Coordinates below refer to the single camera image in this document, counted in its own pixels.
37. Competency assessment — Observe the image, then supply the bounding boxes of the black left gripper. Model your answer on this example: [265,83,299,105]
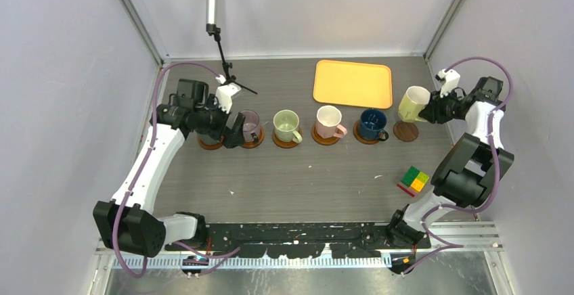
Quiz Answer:
[194,95,246,148]

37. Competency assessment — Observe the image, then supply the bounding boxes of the dark green mug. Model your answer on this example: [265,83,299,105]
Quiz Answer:
[197,134,220,143]

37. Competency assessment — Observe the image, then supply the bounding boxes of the mauve mug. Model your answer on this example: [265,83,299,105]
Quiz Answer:
[240,110,264,145]

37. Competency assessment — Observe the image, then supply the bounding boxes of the yellow cream mug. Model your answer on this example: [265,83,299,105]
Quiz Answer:
[398,86,431,122]

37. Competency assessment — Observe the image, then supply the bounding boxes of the dark walnut small coaster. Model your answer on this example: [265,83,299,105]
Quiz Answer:
[393,121,420,142]

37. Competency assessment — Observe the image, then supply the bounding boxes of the light green mug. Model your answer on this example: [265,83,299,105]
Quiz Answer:
[273,110,303,143]

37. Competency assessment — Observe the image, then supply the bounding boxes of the navy blue mug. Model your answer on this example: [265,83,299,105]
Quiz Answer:
[357,108,389,141]

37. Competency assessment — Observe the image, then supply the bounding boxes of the brown wooden coaster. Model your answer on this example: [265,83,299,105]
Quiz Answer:
[241,127,265,149]
[272,128,303,149]
[353,120,389,145]
[197,136,223,150]
[311,124,340,146]

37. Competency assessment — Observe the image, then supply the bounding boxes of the pink mug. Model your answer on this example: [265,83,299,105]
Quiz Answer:
[315,105,348,139]

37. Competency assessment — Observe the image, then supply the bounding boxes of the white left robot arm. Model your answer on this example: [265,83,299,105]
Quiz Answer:
[93,77,245,258]

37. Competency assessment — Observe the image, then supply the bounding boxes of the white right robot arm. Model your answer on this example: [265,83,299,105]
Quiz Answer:
[386,76,514,248]

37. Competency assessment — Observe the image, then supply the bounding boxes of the multicolour toy brick block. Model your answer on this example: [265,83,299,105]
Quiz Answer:
[397,166,430,197]

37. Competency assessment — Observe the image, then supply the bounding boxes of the yellow serving tray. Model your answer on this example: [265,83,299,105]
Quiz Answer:
[313,60,393,110]

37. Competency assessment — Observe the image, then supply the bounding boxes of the black tripod stand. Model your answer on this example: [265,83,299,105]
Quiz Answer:
[205,0,259,95]

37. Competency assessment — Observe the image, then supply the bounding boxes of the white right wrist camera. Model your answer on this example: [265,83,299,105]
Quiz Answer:
[435,69,460,98]

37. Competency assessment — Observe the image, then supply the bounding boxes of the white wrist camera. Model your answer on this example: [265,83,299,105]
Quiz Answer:
[435,69,460,98]
[215,75,242,114]

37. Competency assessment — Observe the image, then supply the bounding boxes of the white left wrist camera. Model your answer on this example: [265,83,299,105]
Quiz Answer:
[215,75,242,114]

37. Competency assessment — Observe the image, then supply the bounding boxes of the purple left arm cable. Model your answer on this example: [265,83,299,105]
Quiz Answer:
[111,62,242,279]

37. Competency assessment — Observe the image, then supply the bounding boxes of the aluminium frame rail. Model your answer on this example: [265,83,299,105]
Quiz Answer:
[95,221,504,269]

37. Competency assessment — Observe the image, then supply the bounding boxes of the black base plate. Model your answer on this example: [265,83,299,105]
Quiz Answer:
[162,222,433,260]

